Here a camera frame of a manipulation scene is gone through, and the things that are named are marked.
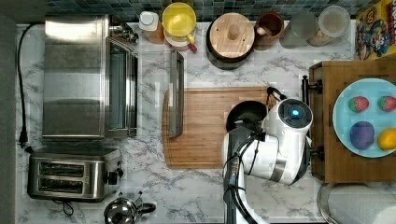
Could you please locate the black bowl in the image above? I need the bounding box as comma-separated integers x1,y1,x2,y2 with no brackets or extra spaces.
226,101,267,132

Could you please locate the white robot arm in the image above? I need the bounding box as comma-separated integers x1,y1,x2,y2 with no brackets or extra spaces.
222,98,313,224

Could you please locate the bamboo cutting board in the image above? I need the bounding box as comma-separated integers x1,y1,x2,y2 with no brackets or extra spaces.
162,87,276,169

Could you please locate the metal baking tray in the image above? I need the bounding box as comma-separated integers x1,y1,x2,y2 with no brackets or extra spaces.
168,50,184,138

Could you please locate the white and red mug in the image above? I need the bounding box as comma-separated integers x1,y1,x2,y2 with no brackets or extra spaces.
163,31,197,53

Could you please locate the black pot with wooden lid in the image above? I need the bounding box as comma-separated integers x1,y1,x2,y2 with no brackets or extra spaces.
206,12,255,70

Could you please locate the yellow mug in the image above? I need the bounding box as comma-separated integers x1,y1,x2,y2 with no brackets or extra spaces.
162,2,196,45

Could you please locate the white capped juice bottle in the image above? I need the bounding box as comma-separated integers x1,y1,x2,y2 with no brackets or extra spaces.
139,11,164,45

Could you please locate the brown wooden utensil cup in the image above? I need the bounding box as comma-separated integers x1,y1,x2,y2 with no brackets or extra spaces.
254,12,284,50

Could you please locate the stainless steel toaster oven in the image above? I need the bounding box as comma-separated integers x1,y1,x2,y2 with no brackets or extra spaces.
42,15,139,139

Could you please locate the stainless steel two-slot toaster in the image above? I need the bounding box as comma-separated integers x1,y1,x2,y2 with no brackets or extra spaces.
27,148,123,203

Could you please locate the clear glass jar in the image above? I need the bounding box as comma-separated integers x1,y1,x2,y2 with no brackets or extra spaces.
279,12,318,49

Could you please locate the light blue plate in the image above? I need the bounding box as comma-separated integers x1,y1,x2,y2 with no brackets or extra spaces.
332,78,396,158

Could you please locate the left toy strawberry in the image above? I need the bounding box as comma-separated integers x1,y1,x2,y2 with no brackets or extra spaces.
348,96,370,112

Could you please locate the toy strawberry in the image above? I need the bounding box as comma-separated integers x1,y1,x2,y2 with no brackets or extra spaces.
377,95,396,112
348,96,370,112

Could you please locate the clear plastic lidded jar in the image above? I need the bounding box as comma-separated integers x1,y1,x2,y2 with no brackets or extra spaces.
307,6,350,47

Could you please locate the purple toy fruit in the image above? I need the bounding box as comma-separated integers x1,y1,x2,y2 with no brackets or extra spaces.
350,121,375,149

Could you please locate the paper towel roll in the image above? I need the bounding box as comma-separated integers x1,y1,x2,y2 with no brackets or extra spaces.
317,184,396,224

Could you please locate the right toy strawberry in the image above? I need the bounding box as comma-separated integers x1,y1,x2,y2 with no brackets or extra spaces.
377,95,396,112

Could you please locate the yellow toy lemon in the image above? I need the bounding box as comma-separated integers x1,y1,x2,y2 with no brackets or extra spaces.
377,128,396,150

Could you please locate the colourful cereal box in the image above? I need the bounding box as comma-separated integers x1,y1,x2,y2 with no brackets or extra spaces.
355,0,396,60

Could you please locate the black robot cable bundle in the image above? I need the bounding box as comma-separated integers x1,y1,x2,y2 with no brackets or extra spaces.
222,133,265,224

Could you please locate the steel kettle with black handle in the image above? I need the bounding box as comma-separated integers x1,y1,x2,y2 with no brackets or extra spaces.
104,191,156,224

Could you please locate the black power cord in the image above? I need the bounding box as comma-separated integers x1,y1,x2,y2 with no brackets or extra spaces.
17,21,46,154

